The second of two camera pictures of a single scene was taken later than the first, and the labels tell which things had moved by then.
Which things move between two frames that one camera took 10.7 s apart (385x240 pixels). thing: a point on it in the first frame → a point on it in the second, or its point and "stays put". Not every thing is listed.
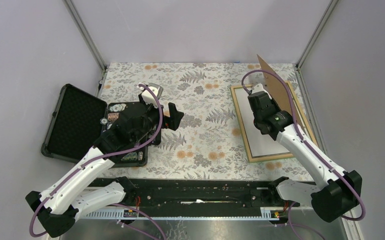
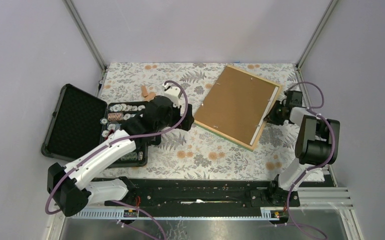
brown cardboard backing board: (277, 91) → (236, 105)
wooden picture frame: (258, 147) → (237, 107)
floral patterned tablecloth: (204, 143) stays put
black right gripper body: (277, 109) → (278, 107)
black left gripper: (172, 122) → (186, 123)
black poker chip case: (78, 120) stays put
